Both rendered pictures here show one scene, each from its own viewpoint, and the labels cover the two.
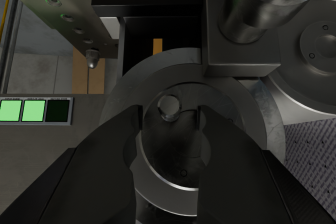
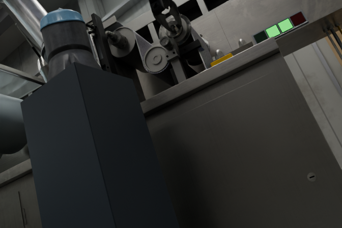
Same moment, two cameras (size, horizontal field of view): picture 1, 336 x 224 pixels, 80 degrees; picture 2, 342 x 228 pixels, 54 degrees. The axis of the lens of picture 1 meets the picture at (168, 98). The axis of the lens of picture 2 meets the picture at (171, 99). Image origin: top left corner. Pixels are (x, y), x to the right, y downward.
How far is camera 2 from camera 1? 1.30 m
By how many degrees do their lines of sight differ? 38
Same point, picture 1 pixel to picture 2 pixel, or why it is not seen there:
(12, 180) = (264, 1)
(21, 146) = (269, 15)
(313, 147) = not seen: hidden behind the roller
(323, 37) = (157, 60)
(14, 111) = (282, 26)
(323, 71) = (155, 53)
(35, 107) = (273, 33)
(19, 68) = not seen: outside the picture
